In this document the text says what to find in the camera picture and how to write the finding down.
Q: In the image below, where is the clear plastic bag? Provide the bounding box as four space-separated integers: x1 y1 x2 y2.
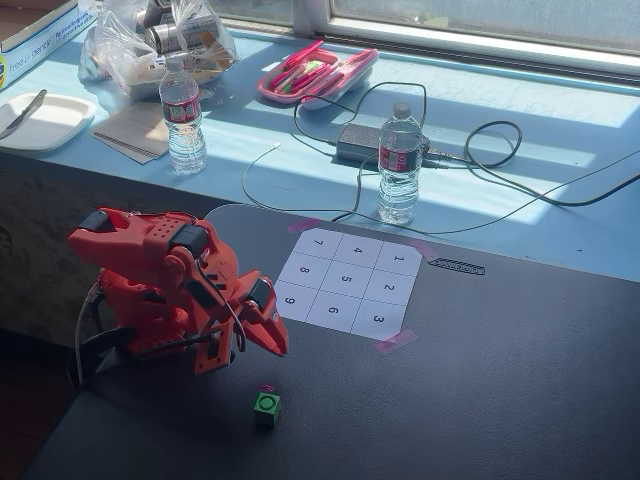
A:
77 0 240 104

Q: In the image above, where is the pink marker pen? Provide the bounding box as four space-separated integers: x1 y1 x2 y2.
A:
283 39 325 72

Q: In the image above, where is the orange robot base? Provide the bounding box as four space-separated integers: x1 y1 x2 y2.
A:
97 267 201 359

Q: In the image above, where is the white square plate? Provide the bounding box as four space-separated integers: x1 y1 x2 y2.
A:
0 92 97 154

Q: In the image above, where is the clear water bottle red label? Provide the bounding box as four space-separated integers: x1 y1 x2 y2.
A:
376 101 424 226
158 55 208 176

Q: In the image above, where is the white window screen frame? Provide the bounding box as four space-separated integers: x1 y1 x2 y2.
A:
327 0 640 64

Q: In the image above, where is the orange gripper black motor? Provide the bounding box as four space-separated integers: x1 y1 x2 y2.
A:
238 271 290 357

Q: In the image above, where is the black power adapter brick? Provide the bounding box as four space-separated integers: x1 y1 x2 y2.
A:
335 123 431 164

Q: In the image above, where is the black table clamp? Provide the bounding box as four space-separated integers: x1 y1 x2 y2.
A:
69 326 137 396

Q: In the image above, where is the pink pencil case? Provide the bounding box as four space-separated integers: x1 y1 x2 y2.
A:
256 47 380 112

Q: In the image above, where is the thick black power cord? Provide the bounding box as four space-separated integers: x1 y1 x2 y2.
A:
424 121 640 207

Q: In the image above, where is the thin black adapter cable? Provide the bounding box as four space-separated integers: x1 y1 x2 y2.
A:
292 82 640 236

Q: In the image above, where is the silver drink can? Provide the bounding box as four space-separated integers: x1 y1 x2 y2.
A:
133 0 174 26
144 22 189 51

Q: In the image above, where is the black white striped sticker strip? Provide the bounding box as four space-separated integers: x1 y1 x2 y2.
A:
428 257 486 276

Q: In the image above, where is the white Tide detergent box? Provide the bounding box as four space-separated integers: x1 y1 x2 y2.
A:
0 0 99 91

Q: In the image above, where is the white numbered grid paper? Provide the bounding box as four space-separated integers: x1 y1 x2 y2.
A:
274 227 424 337

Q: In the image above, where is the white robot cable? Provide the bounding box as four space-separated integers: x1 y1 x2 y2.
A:
73 282 104 386

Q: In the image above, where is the green cube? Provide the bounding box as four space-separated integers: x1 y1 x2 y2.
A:
253 390 282 427

